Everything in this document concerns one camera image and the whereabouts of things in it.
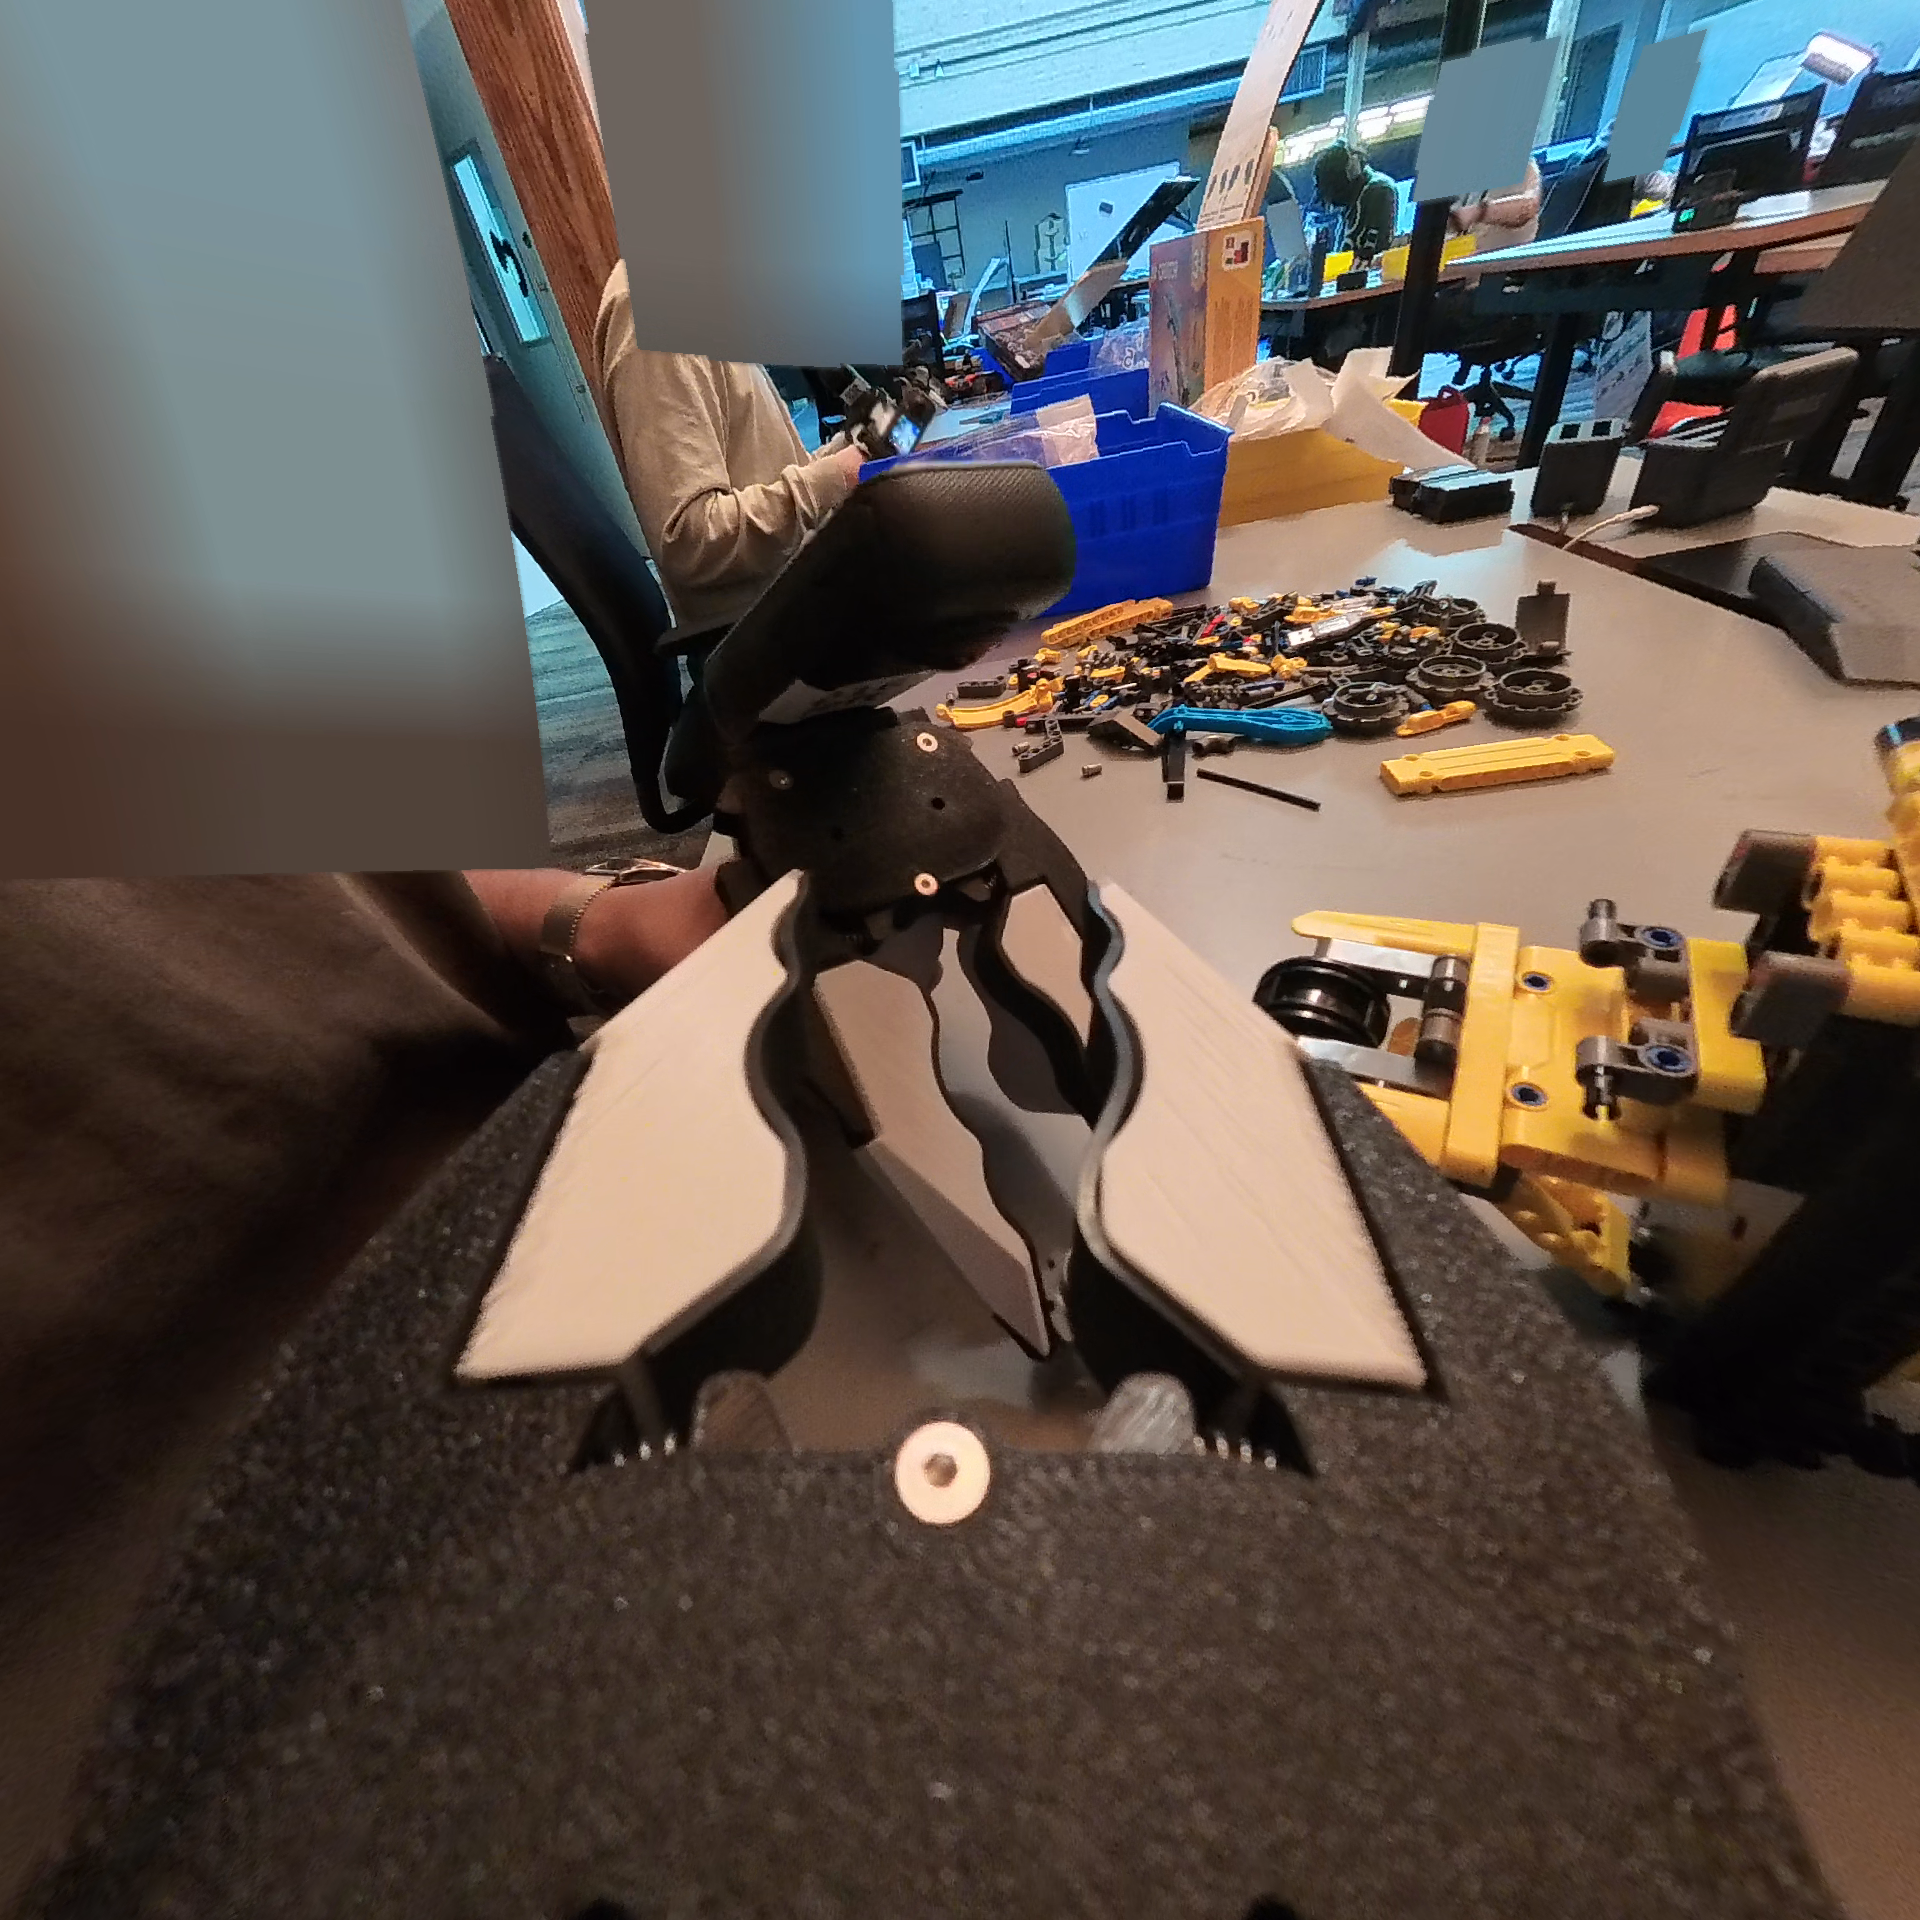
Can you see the long brown desk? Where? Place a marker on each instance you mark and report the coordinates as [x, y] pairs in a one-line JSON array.
[[1650, 249]]

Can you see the pile of small building parts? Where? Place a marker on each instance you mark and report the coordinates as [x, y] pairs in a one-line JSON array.
[[1200, 661]]

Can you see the yellow toy vehicle model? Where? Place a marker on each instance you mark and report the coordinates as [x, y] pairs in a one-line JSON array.
[[1621, 1050]]

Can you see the wooden pillar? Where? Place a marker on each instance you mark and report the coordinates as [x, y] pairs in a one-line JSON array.
[[533, 166]]

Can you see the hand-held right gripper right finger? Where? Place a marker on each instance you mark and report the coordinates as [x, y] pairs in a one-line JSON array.
[[1243, 1185]]

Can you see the long yellow ribbed panel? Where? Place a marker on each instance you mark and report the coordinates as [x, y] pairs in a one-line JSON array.
[[1497, 763]]

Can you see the black box device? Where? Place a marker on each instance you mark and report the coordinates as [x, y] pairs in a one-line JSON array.
[[1576, 465]]

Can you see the large black device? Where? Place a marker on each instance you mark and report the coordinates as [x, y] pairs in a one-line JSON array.
[[1725, 436]]

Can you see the small yellow curved piece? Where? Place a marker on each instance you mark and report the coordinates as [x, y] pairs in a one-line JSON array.
[[1437, 721]]

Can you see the blue plastic bin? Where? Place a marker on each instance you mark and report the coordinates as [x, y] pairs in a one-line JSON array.
[[1073, 377], [1126, 510]]

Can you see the gray monitor stand base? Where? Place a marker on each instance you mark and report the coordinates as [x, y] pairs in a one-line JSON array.
[[1839, 610]]

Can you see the dark gray lever piece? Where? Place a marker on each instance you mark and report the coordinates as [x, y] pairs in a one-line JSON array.
[[1542, 619]]

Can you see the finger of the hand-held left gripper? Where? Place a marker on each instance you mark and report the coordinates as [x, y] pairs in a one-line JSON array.
[[1043, 961], [902, 1141]]

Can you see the yellow arch piece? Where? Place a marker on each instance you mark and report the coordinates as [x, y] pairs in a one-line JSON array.
[[998, 706]]

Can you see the black monitor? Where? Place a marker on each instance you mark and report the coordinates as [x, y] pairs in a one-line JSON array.
[[1746, 143]]

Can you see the blue brick separator tool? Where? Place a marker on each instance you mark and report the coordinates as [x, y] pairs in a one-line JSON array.
[[1243, 726]]

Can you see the black office chair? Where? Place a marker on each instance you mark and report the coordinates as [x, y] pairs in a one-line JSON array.
[[592, 601]]

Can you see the person's left hand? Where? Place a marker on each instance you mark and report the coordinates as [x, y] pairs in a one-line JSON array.
[[674, 915]]

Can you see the thin black rod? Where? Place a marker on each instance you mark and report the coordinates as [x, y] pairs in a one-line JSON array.
[[1257, 788]]

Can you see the orange cardboard box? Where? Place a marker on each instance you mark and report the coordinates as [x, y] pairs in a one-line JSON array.
[[1207, 301]]

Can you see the white crumpled plastic bag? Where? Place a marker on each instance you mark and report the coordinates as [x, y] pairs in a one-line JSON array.
[[1335, 398]]

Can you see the long black beam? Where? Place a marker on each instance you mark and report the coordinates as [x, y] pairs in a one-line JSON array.
[[1176, 765]]

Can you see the metal mesh wristwatch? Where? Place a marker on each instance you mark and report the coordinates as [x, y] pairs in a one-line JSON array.
[[578, 922]]

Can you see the dark gray toy wheel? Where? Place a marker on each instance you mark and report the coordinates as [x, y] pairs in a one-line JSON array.
[[1483, 644], [1362, 703], [1447, 674], [1447, 610], [1529, 694]]

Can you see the wall sign plate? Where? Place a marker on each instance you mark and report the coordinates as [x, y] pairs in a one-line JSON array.
[[504, 249]]

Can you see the black power adapter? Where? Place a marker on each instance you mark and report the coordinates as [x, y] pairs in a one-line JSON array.
[[1447, 493]]

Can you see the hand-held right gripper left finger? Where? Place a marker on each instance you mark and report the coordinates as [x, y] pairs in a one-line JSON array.
[[645, 1171]]

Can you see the thin gray angled beam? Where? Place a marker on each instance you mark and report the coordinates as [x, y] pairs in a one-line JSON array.
[[1043, 746]]

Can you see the person's brown shirt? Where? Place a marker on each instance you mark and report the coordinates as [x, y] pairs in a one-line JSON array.
[[224, 1202]]

